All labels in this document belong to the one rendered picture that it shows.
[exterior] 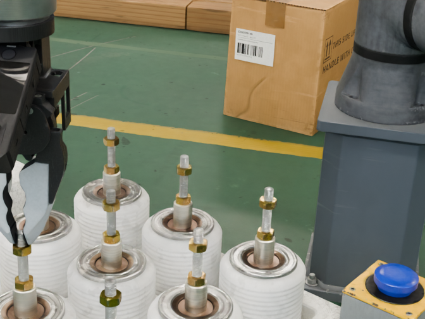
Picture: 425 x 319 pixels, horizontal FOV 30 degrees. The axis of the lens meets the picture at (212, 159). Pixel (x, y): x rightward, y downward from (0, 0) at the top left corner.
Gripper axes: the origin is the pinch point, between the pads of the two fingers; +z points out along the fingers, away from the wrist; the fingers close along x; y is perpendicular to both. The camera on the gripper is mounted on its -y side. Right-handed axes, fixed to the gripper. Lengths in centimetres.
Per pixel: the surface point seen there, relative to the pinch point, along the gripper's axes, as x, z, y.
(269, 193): -23.1, 0.6, 12.9
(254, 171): -22, 34, 89
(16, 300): 0.6, 7.2, -0.3
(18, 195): 13.8, 18.9, 42.2
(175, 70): 2, 35, 151
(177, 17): 6, 31, 193
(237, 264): -20.2, 8.8, 11.4
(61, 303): -3.1, 8.7, 1.9
